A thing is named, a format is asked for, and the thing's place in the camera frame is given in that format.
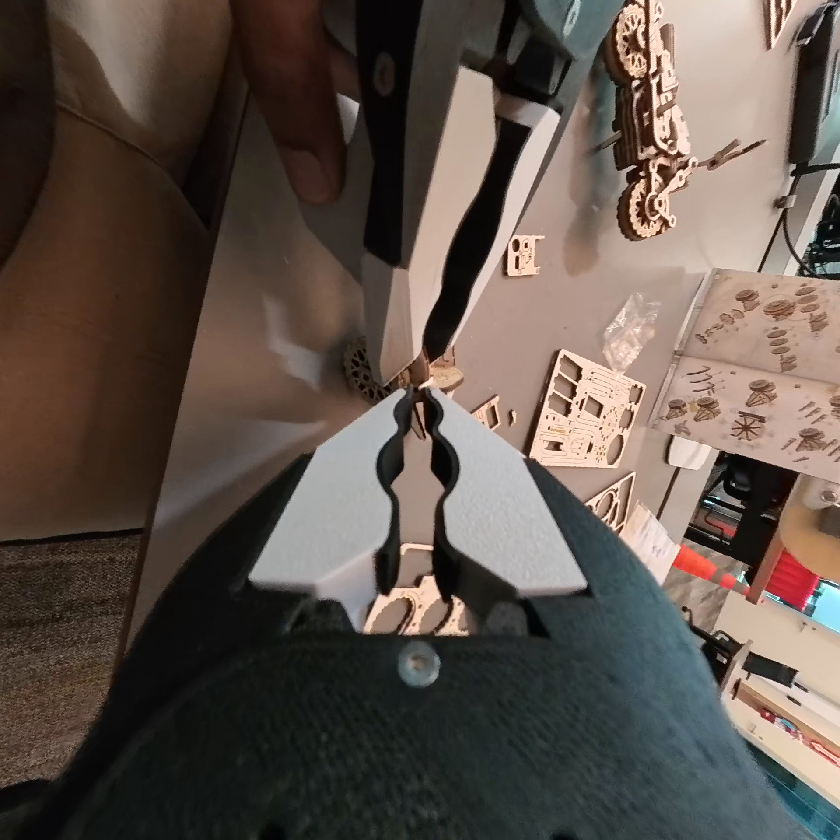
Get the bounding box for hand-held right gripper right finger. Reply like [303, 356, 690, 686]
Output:
[420, 387, 589, 635]

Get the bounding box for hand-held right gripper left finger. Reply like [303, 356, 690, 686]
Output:
[248, 386, 417, 635]

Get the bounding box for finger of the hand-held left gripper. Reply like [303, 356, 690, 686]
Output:
[425, 97, 563, 367]
[361, 0, 508, 388]

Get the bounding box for small wooden boat model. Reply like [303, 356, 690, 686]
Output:
[343, 336, 464, 403]

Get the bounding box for grey desk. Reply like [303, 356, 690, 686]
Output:
[134, 0, 815, 651]

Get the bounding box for person's left hand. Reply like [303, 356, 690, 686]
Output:
[233, 0, 362, 206]

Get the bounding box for wooden puzzle sheet oval cutouts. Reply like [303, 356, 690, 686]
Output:
[584, 471, 637, 532]

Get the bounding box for wooden offcut round holes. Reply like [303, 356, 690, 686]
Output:
[504, 235, 546, 278]

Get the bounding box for large slotted wooden puzzle sheet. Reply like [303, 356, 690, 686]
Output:
[528, 349, 644, 470]

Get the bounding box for wooden puzzle sheet gear cutouts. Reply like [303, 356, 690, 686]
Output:
[363, 541, 473, 637]

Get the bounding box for wooden motorcycle model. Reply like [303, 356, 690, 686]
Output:
[587, 0, 700, 242]

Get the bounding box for white paper leaflet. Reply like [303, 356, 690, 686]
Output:
[620, 502, 677, 588]

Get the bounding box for white rounded device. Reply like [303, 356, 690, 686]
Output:
[666, 436, 713, 470]

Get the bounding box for orange traffic cone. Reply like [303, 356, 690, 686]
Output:
[672, 543, 749, 595]

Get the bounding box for small wooden lever part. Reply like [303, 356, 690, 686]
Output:
[696, 138, 767, 173]

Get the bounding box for clear plastic parts bag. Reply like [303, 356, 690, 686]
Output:
[602, 293, 662, 378]

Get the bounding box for assembly instruction booklet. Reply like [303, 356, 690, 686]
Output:
[648, 268, 840, 483]

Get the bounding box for narrow wooden puzzle sheet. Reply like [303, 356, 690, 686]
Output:
[763, 0, 798, 50]

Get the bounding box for black power adapter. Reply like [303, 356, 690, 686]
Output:
[787, 10, 840, 165]

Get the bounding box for person's beige trousers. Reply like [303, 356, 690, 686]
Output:
[0, 0, 250, 546]

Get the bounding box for black cable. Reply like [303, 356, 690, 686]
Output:
[758, 167, 840, 273]

